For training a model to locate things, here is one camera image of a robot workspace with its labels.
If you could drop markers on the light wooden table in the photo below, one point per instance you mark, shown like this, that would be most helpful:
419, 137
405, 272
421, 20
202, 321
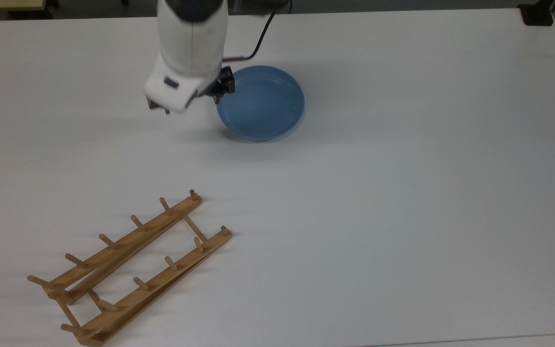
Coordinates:
3, 4

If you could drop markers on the wooden plate rack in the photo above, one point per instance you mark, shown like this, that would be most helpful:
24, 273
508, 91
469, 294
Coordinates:
123, 270

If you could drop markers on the blue round plate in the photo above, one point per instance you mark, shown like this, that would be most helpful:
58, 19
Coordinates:
263, 103

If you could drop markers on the black table clamp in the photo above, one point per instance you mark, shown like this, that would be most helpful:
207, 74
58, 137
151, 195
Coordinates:
536, 14

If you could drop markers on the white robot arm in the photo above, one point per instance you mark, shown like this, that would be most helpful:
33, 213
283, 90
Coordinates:
191, 43

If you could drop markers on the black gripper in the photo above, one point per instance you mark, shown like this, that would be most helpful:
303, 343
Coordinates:
227, 79

